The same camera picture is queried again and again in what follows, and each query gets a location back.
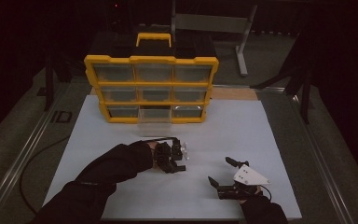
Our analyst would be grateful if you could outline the person's right hand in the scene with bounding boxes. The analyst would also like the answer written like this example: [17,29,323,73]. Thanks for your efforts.
[239,185,265,205]

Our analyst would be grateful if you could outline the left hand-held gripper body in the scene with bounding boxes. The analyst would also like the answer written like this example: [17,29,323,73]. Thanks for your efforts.
[153,138,190,174]

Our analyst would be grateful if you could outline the grey metal stand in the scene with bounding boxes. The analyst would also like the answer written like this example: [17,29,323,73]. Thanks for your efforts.
[171,0,258,77]

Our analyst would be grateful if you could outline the yellow and black drawer organizer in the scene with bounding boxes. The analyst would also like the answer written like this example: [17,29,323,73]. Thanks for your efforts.
[83,32,220,124]

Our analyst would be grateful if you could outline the black upright stand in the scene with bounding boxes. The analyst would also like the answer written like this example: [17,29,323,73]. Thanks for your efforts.
[42,55,56,112]

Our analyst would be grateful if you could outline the black floor cable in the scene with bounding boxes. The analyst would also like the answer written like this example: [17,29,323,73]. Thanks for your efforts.
[19,134,72,217]

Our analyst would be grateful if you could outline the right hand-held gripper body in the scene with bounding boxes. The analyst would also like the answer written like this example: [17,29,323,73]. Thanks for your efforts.
[216,164,272,201]

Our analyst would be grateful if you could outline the black tripod stand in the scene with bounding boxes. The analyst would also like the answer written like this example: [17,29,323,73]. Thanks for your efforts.
[249,46,314,125]

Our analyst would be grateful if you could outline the clear plastic drawer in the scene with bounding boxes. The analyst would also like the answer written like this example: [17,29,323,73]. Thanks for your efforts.
[137,105,172,138]

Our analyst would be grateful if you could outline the person's left hand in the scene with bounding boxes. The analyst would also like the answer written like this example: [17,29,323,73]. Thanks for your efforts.
[145,140,162,171]

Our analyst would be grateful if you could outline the aluminium floor rail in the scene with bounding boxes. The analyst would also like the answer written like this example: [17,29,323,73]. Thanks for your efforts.
[0,81,70,224]
[290,92,358,224]

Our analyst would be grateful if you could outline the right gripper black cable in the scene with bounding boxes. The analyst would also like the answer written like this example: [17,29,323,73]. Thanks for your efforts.
[260,184,274,202]

